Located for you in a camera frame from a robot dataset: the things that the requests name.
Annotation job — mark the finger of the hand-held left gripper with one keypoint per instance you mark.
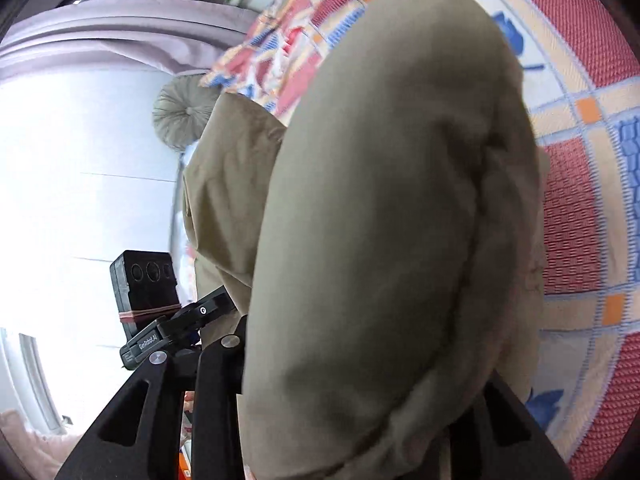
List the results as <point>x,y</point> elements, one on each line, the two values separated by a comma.
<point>205,310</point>

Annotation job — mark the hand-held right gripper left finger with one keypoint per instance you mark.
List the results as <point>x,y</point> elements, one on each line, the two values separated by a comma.
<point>220,375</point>

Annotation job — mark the khaki padded jacket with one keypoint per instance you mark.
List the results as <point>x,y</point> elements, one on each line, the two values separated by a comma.
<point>390,210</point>

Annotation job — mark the pink fluffy cloth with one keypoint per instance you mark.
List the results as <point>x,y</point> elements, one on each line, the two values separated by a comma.
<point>30,445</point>

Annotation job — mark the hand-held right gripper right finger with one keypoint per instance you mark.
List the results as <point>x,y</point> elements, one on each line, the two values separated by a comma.
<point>500,440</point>

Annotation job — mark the lilac curtain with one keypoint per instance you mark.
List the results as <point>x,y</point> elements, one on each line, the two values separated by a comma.
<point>100,40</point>

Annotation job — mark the green round pleated cushion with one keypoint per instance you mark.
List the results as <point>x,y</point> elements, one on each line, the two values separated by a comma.
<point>182,110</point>

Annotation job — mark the leaf-patterned checked bed cover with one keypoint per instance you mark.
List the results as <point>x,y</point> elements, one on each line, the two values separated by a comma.
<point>570,210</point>

